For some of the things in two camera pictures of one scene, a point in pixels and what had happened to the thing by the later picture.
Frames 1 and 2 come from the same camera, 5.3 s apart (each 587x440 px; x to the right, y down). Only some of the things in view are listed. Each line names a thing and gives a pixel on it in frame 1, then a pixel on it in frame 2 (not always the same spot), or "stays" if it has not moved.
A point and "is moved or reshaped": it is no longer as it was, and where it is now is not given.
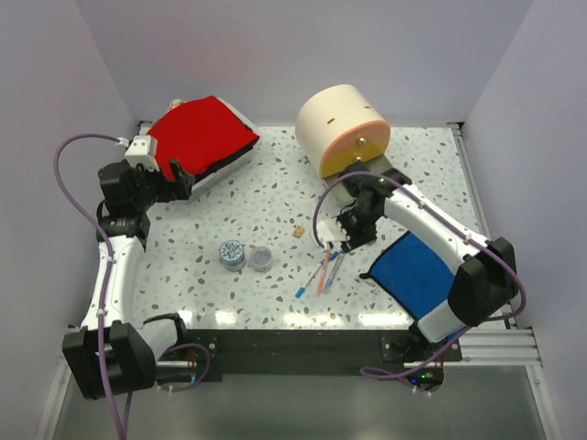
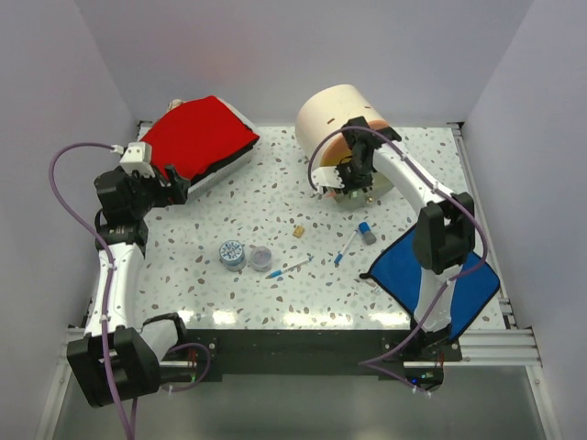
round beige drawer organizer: [337, 127] stays
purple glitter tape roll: [261, 258] stays
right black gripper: [356, 239] to [367, 183]
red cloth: [193, 133] stays
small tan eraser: [298, 231] stays
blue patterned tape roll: [232, 255] stays
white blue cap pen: [300, 291] to [277, 272]
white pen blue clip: [334, 272] is moved or reshaped
